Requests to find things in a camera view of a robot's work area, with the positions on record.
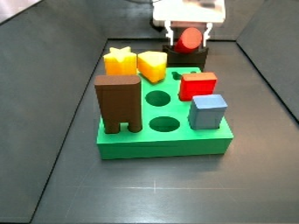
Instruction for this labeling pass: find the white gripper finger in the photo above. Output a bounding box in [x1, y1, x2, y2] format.
[202, 23, 212, 47]
[164, 20, 174, 46]

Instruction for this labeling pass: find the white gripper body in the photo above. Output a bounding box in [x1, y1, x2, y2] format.
[154, 0, 226, 26]

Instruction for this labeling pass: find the red cylinder block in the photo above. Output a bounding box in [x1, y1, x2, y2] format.
[174, 27, 202, 53]

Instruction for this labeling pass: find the black cradle stand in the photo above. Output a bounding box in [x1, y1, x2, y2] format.
[163, 45, 210, 71]

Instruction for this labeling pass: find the yellow star block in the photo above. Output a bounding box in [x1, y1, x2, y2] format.
[104, 46, 136, 75]

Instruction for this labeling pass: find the red square block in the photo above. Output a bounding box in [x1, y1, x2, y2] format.
[179, 73, 218, 102]

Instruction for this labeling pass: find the brown arch block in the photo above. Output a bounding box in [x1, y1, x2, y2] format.
[95, 75, 143, 134]

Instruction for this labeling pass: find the blue square block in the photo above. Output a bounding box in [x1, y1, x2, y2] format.
[188, 94, 228, 130]

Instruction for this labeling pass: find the green shape sorter base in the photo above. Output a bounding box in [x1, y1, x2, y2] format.
[97, 67, 234, 159]

